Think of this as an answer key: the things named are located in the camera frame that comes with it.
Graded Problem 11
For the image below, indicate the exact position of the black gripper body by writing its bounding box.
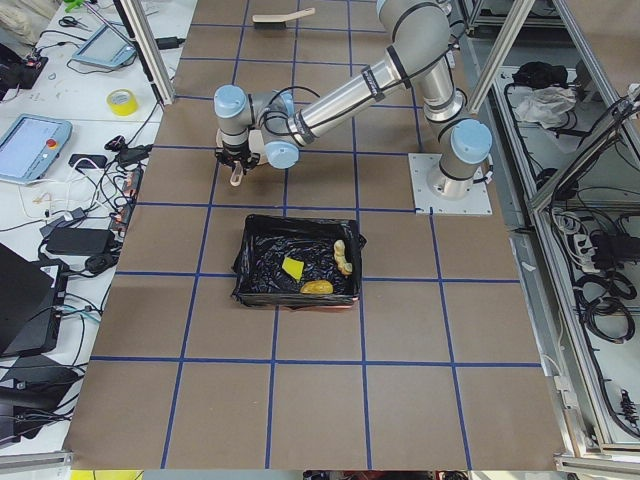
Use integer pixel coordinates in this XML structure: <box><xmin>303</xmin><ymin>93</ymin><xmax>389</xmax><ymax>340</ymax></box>
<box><xmin>215</xmin><ymin>142</ymin><xmax>259</xmax><ymax>174</ymax></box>

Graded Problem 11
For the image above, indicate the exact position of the beige plastic dustpan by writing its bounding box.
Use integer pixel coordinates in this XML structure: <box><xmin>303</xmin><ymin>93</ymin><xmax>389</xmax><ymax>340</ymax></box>
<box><xmin>214</xmin><ymin>129</ymin><xmax>267</xmax><ymax>187</ymax></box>

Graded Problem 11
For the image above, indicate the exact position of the yellow sponge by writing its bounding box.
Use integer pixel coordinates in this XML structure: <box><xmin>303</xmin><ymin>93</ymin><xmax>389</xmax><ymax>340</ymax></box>
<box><xmin>281</xmin><ymin>256</ymin><xmax>305</xmax><ymax>281</ymax></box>

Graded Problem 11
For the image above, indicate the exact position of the beige hand brush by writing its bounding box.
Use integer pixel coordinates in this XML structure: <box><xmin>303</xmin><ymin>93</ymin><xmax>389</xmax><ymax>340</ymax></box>
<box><xmin>252</xmin><ymin>7</ymin><xmax>316</xmax><ymax>30</ymax></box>

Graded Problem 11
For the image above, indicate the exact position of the brown potato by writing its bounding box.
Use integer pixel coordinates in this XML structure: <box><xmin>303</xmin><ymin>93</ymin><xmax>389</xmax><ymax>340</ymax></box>
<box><xmin>300</xmin><ymin>280</ymin><xmax>334</xmax><ymax>295</ymax></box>

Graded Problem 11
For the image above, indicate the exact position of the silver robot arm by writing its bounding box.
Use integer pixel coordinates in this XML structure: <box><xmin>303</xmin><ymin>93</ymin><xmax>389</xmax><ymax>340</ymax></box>
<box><xmin>213</xmin><ymin>1</ymin><xmax>492</xmax><ymax>200</ymax></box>

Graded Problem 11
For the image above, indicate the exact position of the pink bin with black bag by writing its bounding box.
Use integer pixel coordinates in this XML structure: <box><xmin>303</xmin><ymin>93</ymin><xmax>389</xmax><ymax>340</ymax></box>
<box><xmin>232</xmin><ymin>214</ymin><xmax>366</xmax><ymax>308</ymax></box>

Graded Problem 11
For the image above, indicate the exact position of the yellow tape roll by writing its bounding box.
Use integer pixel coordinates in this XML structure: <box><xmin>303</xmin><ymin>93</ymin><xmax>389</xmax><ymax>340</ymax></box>
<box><xmin>106</xmin><ymin>89</ymin><xmax>139</xmax><ymax>117</ymax></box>

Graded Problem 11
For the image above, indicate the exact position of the teach pendant far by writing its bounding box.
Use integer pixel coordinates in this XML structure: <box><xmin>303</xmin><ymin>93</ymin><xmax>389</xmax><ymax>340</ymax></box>
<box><xmin>71</xmin><ymin>23</ymin><xmax>136</xmax><ymax>69</ymax></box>

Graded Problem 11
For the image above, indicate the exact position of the teach pendant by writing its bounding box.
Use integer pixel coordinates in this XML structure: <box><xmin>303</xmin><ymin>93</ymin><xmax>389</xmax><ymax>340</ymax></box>
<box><xmin>71</xmin><ymin>23</ymin><xmax>136</xmax><ymax>69</ymax></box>
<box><xmin>1</xmin><ymin>114</ymin><xmax>73</xmax><ymax>185</ymax></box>

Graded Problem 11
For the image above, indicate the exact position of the black power adapter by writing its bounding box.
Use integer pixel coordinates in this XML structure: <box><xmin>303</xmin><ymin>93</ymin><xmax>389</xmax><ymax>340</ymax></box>
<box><xmin>46</xmin><ymin>228</ymin><xmax>115</xmax><ymax>256</ymax></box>

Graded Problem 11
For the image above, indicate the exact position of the teach pendant near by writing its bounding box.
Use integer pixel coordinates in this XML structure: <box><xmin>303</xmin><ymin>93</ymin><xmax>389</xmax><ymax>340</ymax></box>
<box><xmin>1</xmin><ymin>114</ymin><xmax>73</xmax><ymax>185</ymax></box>

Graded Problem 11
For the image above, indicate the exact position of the black laptop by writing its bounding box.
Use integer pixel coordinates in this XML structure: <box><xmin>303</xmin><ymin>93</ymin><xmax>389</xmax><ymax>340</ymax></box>
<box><xmin>1</xmin><ymin>246</ymin><xmax>69</xmax><ymax>358</ymax></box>

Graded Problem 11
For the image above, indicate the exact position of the aluminium frame post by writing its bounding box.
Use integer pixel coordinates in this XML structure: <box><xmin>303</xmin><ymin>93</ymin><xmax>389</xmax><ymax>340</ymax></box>
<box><xmin>114</xmin><ymin>0</ymin><xmax>175</xmax><ymax>105</ymax></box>

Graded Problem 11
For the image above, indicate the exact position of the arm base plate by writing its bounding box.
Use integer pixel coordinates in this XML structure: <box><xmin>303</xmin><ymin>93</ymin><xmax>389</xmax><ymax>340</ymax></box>
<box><xmin>408</xmin><ymin>153</ymin><xmax>493</xmax><ymax>216</ymax></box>

